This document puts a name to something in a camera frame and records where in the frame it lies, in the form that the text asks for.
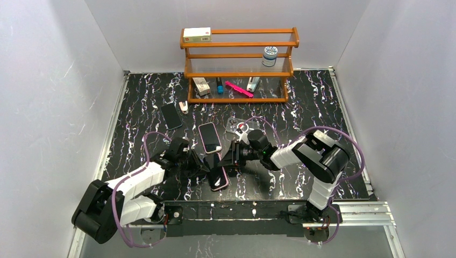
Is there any white teal stapler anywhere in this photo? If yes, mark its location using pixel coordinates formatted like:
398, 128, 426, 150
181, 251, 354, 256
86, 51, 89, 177
246, 77, 260, 92

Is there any white cardboard box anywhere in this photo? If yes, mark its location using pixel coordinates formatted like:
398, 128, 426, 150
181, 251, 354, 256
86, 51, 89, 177
182, 27, 211, 42

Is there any black smartphone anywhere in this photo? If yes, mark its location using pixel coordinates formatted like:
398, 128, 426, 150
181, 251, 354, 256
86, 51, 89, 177
203, 153, 227, 190
198, 123, 222, 154

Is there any small pink white clip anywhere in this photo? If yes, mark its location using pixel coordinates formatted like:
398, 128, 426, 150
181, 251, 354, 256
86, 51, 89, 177
179, 101, 189, 114

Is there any wooden three-tier shelf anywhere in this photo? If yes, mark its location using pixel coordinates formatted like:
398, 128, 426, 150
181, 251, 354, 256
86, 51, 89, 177
180, 27, 300, 104

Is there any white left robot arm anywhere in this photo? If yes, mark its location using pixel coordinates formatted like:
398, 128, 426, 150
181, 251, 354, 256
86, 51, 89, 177
71, 138, 210, 244

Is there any dark teal smartphone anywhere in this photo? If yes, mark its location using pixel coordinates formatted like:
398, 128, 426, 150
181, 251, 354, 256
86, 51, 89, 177
160, 103, 182, 130

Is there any clear magsafe phone case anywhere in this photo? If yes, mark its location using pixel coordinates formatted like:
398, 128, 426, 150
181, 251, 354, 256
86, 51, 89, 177
225, 118, 260, 134

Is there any white blue round jar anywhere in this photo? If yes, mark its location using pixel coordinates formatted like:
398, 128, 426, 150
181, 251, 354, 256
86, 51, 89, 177
262, 46, 279, 67

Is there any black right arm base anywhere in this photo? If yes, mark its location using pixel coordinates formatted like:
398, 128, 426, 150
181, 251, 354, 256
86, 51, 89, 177
278, 202, 343, 245

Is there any pink phone case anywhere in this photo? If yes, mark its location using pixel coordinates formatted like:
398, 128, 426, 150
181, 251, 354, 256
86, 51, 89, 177
208, 153, 230, 192

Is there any beige phone case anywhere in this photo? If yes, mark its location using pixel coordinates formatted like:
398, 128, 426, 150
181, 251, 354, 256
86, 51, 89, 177
197, 122, 223, 155

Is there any blue black marker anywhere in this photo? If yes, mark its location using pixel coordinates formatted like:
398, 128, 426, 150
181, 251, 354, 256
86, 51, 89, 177
216, 77, 224, 94

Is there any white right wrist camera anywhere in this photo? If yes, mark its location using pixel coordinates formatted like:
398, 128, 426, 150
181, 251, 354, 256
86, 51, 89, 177
236, 128, 251, 144

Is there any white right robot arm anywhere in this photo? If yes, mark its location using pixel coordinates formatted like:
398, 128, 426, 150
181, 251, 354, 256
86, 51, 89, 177
217, 130, 350, 212

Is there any aluminium frame rail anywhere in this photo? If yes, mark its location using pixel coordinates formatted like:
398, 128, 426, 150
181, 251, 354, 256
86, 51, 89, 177
71, 69, 404, 257

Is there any pink comb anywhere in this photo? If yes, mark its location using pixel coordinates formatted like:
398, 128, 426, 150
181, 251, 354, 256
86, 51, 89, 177
225, 81, 254, 98

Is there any small grey box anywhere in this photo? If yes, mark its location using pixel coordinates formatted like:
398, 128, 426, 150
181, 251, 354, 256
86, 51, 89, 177
193, 77, 211, 96

